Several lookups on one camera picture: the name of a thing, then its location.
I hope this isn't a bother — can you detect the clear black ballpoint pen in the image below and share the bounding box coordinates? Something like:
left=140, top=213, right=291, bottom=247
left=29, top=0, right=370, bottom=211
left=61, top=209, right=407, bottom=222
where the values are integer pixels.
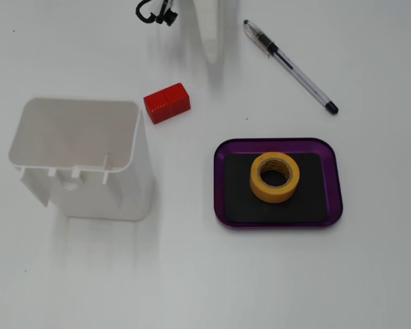
left=242, top=19, right=339, bottom=115

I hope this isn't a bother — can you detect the black cable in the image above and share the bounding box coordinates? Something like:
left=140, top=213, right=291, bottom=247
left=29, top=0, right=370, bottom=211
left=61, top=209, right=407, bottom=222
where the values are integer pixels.
left=134, top=0, right=177, bottom=27

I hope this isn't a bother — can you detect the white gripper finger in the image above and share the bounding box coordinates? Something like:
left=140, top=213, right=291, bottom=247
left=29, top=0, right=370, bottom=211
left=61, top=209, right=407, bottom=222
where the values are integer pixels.
left=191, top=0, right=225, bottom=68

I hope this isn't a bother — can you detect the black tray liner pad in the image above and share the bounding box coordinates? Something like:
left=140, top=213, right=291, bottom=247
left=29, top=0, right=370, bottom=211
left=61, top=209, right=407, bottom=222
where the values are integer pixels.
left=224, top=152, right=329, bottom=224

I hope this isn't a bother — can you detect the red ribbed block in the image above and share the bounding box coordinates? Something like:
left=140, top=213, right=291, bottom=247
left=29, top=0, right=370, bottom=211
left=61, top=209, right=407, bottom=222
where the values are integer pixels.
left=143, top=82, right=192, bottom=125

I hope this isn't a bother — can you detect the white plastic box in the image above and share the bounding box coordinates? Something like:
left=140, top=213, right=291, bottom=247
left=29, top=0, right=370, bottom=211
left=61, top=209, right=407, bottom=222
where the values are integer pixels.
left=8, top=97, right=155, bottom=222

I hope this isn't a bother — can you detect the yellow masking tape roll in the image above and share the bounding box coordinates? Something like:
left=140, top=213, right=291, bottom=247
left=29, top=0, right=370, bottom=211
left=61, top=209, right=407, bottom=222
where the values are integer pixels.
left=249, top=151, right=301, bottom=204

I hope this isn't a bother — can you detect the purple metal tray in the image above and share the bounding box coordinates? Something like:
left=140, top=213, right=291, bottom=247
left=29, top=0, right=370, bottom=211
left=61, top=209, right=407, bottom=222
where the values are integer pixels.
left=213, top=138, right=344, bottom=230

